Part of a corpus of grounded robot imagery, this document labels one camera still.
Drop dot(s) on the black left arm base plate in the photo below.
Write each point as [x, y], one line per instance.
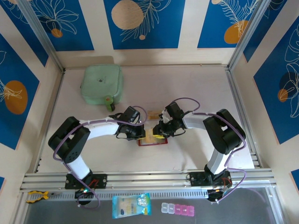
[100, 180]

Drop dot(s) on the aluminium side rail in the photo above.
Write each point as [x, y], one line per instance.
[56, 93]
[237, 98]

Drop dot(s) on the aluminium frame post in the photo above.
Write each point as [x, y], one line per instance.
[249, 35]
[42, 35]

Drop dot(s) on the black arm base electronics box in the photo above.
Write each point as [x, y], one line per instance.
[84, 193]
[219, 193]

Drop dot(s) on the aluminium mounting rail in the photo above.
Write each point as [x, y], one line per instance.
[151, 178]

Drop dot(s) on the mint green zip pouch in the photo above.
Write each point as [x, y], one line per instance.
[100, 84]

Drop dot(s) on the white pink pill organiser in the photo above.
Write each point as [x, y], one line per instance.
[177, 209]

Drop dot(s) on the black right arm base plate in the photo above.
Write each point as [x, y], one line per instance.
[196, 179]

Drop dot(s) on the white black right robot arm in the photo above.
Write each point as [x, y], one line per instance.
[196, 121]

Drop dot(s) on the small green bottle orange cap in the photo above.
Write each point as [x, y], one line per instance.
[109, 105]

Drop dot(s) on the blue wet wipes packet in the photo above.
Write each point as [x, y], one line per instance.
[130, 206]

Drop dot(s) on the red card holder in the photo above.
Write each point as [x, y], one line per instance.
[161, 141]

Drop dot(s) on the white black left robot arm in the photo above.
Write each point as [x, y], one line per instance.
[100, 129]

